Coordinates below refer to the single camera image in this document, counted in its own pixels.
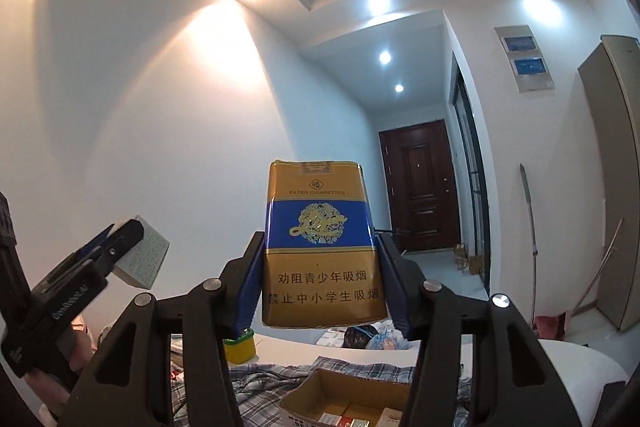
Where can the cardboard box with orange print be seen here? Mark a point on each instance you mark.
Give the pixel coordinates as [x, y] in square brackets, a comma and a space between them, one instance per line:
[345, 387]

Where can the person's left forearm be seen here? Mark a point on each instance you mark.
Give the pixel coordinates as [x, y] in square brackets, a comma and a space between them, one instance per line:
[7, 222]

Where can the person's left hand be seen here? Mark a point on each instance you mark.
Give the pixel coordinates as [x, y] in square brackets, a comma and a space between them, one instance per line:
[50, 387]

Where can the blue plaid shirt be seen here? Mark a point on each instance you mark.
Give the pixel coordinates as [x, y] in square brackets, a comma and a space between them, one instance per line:
[260, 387]

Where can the small white printed box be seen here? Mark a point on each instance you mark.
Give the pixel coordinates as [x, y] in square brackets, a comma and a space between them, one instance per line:
[145, 254]

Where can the yellow container with green rim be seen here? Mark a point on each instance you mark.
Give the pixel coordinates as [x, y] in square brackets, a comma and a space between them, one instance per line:
[240, 347]

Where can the dark brown entrance door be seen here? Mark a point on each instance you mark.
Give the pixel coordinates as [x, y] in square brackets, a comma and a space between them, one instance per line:
[420, 187]

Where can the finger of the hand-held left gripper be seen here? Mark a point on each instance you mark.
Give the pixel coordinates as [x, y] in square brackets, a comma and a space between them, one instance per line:
[95, 241]
[125, 242]

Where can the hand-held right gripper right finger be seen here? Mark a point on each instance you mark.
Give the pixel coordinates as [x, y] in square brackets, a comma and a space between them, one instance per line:
[395, 292]

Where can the cardboard box on floor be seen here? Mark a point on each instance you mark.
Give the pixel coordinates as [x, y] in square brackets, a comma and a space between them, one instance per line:
[460, 252]
[475, 264]

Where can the black framed glass door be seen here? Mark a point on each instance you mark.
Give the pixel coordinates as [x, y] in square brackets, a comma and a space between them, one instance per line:
[472, 182]

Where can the pink dustpan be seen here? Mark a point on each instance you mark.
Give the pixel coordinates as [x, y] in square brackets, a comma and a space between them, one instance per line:
[555, 327]

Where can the grey wall electrical panel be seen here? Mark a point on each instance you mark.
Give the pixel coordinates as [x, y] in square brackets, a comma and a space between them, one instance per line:
[525, 59]

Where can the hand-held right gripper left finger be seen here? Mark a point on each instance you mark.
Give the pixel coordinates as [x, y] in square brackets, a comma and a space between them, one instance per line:
[247, 287]

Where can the beige refrigerator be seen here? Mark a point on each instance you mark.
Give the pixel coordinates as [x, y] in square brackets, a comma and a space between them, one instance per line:
[617, 182]

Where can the yellow blue cigarette pack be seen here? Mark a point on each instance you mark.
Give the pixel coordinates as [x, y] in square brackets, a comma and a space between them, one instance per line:
[320, 247]

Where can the blue plastic bag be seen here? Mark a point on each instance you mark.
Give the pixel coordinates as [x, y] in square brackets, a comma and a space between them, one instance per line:
[385, 338]

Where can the wooden broom stick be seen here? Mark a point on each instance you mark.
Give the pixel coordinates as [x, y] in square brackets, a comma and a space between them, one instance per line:
[600, 267]

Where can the red white cigarette pack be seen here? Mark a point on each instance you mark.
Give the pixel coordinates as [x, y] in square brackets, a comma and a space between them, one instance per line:
[331, 419]

